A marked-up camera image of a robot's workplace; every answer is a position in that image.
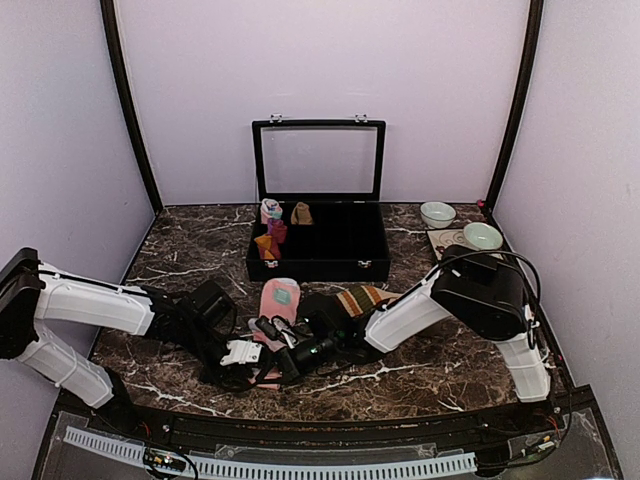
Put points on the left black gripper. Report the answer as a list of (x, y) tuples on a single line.
[(232, 374)]

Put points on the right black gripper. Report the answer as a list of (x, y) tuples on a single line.
[(290, 370)]

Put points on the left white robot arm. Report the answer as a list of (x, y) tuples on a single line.
[(34, 292)]

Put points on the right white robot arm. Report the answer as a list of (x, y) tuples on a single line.
[(485, 290)]

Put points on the striped brown beige sock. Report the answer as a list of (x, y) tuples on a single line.
[(361, 299)]

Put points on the rolled orange sock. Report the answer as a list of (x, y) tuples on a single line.
[(268, 247)]

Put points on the small circuit board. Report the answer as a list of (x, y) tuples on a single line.
[(163, 461)]

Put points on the rolled purple red sock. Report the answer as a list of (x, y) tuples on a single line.
[(277, 229)]

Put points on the rolled pink white sock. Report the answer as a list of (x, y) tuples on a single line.
[(270, 209)]

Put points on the rolled brown sock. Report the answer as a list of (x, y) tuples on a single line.
[(301, 215)]

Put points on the black glass-lid storage box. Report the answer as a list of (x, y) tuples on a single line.
[(335, 166)]

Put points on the floral square plate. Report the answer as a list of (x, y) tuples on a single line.
[(440, 239)]

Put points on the far pale green bowl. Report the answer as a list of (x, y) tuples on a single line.
[(437, 215)]

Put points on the pale green bowl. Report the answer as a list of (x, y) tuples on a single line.
[(437, 215), (482, 236)]

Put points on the near pale green bowl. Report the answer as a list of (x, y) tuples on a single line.
[(482, 236)]

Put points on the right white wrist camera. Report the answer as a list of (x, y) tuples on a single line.
[(285, 332)]

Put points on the white slotted cable duct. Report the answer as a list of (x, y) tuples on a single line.
[(240, 463)]

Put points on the left black frame post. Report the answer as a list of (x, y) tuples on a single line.
[(123, 88)]

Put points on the black frame post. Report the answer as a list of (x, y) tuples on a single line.
[(526, 65), (123, 88)]

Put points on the right black frame post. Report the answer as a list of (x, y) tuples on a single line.
[(526, 65)]

